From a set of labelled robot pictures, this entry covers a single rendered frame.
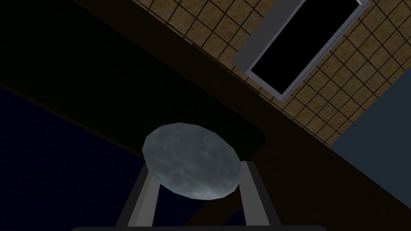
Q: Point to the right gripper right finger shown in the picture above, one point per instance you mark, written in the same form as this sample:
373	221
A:
257	199

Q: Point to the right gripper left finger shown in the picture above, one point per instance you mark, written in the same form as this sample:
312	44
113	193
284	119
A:
141	205

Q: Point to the dark blue door leaf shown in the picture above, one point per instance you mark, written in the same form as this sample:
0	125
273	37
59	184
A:
64	173

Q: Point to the grey framed dark window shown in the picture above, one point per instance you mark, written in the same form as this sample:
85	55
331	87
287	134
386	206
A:
300	48

